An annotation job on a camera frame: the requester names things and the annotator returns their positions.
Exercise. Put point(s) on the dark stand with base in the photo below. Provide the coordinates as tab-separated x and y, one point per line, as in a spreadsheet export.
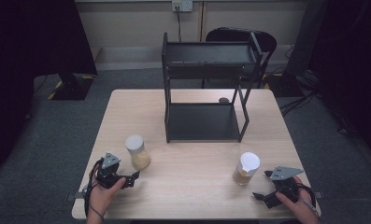
304	37

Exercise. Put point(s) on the person's left hand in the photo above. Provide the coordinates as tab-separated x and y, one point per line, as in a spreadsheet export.
100	197

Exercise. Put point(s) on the glass jar with yellow powder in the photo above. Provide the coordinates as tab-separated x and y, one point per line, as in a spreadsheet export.
139	158

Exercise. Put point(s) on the dark curtain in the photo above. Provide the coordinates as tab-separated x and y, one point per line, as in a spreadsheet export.
354	62
24	62

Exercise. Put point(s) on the person's right hand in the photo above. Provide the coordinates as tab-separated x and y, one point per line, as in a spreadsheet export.
300	210

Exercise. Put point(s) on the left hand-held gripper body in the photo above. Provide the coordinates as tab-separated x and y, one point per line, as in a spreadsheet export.
107	174

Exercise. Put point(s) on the small dark round object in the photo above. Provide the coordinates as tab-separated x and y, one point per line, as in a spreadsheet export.
223	100

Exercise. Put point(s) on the glass jar with brown powder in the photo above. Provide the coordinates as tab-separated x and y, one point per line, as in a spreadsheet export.
245	172

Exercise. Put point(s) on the grey table clamp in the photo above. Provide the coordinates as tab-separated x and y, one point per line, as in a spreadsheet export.
77	196

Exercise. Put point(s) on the black chair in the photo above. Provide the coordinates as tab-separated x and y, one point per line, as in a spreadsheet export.
267	40

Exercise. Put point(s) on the white wall socket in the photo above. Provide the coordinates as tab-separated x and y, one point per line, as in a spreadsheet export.
182	5

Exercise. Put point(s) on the black stand base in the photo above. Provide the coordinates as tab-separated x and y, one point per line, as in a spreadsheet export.
72	88

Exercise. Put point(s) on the black metal shelf rack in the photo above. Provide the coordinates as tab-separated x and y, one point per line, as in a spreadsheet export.
203	121

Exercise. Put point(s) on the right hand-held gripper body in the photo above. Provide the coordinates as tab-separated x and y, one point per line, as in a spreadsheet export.
284	186

